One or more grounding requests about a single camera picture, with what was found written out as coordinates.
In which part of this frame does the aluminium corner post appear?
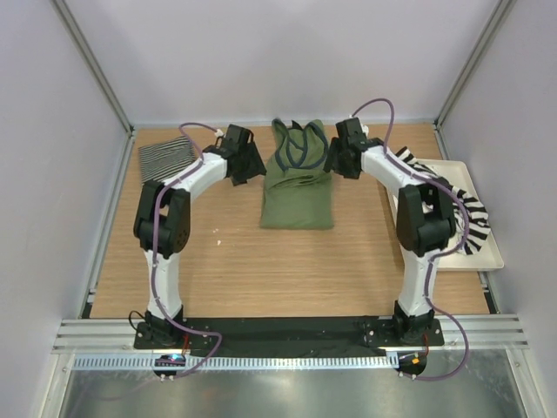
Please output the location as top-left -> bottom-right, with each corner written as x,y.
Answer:
433,0 -> 518,130
50,0 -> 134,137

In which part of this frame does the green tank top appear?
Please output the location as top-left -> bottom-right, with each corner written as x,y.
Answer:
259,118 -> 334,230

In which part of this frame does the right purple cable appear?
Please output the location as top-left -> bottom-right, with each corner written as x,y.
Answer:
351,98 -> 470,383

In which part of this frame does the left aluminium corner post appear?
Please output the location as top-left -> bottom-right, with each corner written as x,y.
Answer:
50,0 -> 134,137

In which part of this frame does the right aluminium corner post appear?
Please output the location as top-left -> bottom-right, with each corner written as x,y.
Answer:
433,0 -> 518,130

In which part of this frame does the aluminium frame rail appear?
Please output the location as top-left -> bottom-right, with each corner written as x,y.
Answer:
52,314 -> 528,358

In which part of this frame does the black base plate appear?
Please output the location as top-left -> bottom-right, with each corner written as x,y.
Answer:
132,315 -> 446,350

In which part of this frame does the thin-striped black white tank top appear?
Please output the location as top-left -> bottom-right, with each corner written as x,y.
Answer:
138,136 -> 197,183

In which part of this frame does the white plastic tray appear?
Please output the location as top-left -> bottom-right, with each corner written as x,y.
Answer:
389,159 -> 505,272

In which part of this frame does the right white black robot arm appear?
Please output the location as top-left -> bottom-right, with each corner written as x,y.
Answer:
325,118 -> 456,345

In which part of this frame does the slotted cable duct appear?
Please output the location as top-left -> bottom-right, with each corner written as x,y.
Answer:
72,353 -> 399,372

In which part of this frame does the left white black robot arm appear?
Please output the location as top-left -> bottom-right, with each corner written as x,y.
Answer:
133,125 -> 266,349

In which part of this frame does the wide-striped black white tank top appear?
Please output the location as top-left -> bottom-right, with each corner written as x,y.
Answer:
395,146 -> 491,256

